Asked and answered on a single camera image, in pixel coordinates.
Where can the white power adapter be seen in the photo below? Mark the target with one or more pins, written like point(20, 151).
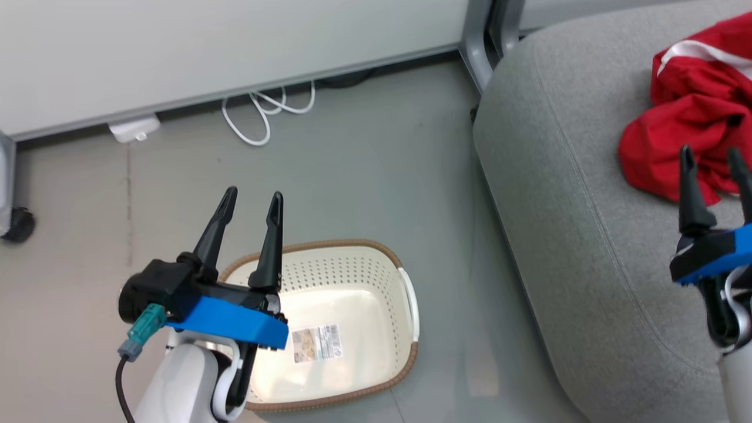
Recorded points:
point(135, 128)

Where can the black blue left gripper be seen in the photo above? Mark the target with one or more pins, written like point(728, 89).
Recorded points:
point(176, 288)

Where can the black caster wheel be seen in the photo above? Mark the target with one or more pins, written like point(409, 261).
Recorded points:
point(19, 226)

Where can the cream perforated laundry basket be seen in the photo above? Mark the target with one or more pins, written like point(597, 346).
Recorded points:
point(352, 294)

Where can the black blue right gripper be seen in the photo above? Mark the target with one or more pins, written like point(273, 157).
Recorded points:
point(705, 252)

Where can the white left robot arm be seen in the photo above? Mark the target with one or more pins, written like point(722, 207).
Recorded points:
point(176, 382)

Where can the red garment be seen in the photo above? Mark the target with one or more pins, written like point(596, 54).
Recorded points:
point(693, 111)

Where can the grey fabric sofa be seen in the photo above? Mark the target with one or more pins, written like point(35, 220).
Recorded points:
point(587, 205)

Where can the paper label sticker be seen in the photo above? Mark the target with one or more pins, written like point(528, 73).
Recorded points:
point(317, 343)

